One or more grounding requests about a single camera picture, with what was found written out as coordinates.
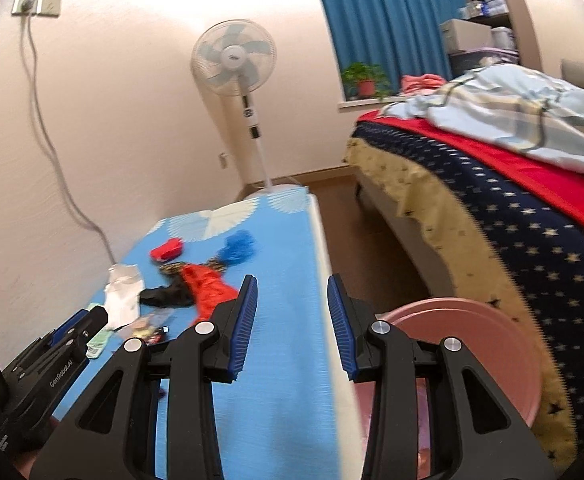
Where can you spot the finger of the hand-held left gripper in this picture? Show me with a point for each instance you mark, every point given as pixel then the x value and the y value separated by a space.
pixel 92 320

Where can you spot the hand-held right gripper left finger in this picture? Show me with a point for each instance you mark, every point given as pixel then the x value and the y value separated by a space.
pixel 242 332

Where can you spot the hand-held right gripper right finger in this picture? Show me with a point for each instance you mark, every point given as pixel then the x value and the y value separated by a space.
pixel 339 332

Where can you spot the pink plastic basin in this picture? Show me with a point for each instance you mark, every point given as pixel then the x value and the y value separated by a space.
pixel 471 320

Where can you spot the green packet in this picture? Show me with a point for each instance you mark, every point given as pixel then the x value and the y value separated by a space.
pixel 97 344

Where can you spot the white paper bag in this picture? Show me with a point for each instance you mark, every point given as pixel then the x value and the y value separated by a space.
pixel 122 295

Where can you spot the blue patterned table cover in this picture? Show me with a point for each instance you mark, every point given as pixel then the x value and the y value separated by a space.
pixel 282 310

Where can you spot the red plastic packet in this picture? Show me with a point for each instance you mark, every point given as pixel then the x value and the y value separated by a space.
pixel 209 290

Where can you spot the small dark packet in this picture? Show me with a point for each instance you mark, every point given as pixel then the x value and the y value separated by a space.
pixel 156 336

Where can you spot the clear plastic wrapper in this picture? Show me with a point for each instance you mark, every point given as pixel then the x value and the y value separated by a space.
pixel 158 317

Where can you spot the black red wrapper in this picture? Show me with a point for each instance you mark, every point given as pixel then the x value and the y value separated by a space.
pixel 167 296

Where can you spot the blue crumpled wrapper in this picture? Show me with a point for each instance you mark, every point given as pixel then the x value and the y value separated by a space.
pixel 237 245

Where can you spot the white table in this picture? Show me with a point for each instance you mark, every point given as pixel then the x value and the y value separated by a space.
pixel 322 240

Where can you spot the small red crumpled wrapper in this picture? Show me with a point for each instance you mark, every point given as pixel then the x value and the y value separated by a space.
pixel 167 250

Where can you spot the yellow star bed sheet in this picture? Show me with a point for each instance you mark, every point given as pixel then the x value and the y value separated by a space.
pixel 446 210

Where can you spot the navy star blanket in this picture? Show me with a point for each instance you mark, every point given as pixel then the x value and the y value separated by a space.
pixel 496 220

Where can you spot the white window sill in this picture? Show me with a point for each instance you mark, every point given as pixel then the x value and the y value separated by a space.
pixel 361 104

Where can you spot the red blanket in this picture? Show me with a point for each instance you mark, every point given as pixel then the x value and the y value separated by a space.
pixel 521 170

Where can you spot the potted green plant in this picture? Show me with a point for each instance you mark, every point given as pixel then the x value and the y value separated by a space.
pixel 366 87

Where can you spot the coral pink cloth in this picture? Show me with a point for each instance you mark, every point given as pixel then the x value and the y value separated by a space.
pixel 421 84

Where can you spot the white standing fan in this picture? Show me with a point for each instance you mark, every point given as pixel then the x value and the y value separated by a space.
pixel 232 57

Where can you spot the light blue plaid duvet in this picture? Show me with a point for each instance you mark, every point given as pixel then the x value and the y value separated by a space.
pixel 496 100

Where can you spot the purple storage box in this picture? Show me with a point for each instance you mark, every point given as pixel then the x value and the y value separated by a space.
pixel 476 62

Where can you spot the blue curtain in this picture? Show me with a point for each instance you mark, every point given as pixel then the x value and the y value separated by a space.
pixel 381 15

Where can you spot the grey cardboard box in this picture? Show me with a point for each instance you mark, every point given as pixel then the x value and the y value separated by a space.
pixel 466 35

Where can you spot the white round container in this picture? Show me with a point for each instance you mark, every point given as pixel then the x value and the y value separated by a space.
pixel 502 37

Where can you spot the bed frame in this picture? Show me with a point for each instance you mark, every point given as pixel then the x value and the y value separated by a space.
pixel 396 230

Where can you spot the white wall socket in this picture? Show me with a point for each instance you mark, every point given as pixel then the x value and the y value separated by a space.
pixel 26 1
pixel 50 4

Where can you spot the wall shelf with items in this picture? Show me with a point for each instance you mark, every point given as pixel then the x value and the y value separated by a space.
pixel 486 0

